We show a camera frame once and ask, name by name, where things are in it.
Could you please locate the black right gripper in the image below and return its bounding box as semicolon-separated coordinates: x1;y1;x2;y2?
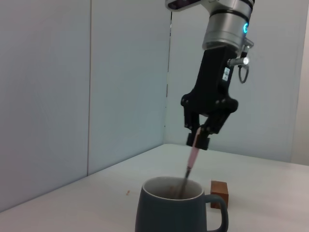
180;45;239;150

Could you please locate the pink handled metal spoon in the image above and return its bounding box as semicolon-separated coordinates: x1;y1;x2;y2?
177;128;201;199

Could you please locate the dark grey ceramic mug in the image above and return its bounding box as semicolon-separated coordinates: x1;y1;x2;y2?
134;176;229;232

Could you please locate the light brown wooden block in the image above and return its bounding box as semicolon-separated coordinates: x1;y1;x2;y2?
210;180;229;209

